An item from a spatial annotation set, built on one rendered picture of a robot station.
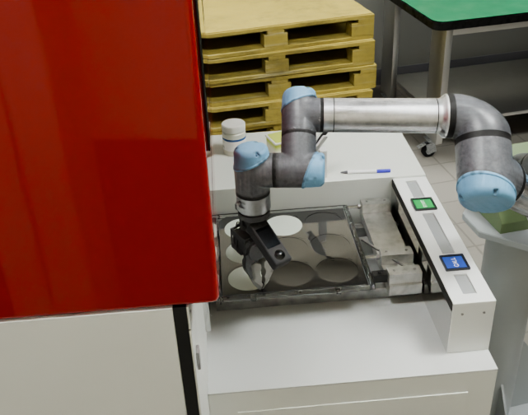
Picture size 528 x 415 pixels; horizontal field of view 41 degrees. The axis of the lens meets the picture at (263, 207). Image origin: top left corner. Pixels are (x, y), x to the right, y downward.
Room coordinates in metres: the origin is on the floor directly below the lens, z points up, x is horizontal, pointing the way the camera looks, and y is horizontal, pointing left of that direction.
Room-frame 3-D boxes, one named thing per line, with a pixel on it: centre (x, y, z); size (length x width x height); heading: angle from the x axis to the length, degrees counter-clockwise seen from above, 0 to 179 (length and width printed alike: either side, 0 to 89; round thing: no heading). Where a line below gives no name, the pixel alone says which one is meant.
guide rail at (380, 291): (1.37, -0.12, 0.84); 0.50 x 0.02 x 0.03; 93
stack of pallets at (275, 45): (3.97, -0.04, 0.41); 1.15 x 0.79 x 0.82; 102
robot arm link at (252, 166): (1.33, 0.02, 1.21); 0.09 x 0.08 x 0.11; 85
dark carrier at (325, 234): (1.48, -0.06, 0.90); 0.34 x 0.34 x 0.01; 3
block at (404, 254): (1.44, -0.32, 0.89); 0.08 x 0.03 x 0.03; 93
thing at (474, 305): (1.44, -0.42, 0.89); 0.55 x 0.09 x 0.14; 3
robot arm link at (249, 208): (1.33, 0.02, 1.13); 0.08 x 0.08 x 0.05
